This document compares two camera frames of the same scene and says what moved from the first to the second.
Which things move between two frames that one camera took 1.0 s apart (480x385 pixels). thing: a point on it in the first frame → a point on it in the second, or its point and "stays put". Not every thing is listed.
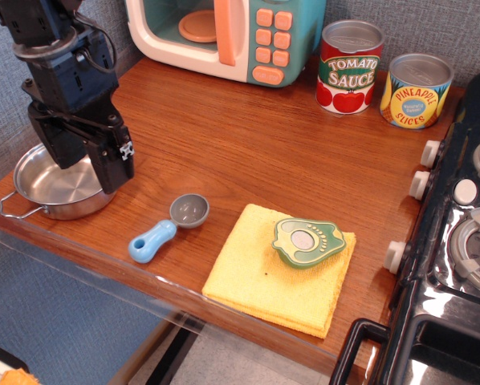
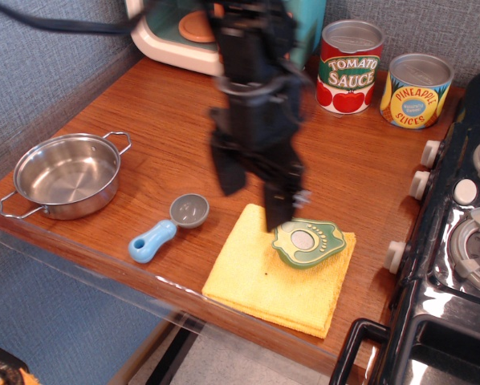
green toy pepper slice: [301, 242] stays put
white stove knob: [429, 152] stays put
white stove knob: [394, 255] stays put
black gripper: [75, 93] → [255, 124]
